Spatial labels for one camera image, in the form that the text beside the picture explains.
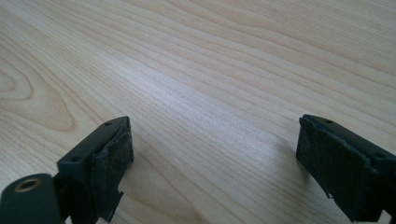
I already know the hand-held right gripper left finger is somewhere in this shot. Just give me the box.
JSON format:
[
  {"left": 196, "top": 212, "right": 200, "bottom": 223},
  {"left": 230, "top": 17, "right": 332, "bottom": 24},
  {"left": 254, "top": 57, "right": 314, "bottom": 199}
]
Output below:
[{"left": 56, "top": 116, "right": 135, "bottom": 224}]

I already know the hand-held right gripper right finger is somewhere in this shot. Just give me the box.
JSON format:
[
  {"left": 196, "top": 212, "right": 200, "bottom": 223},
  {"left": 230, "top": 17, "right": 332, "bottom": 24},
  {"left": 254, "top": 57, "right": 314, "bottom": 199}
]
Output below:
[{"left": 295, "top": 114, "right": 396, "bottom": 224}]

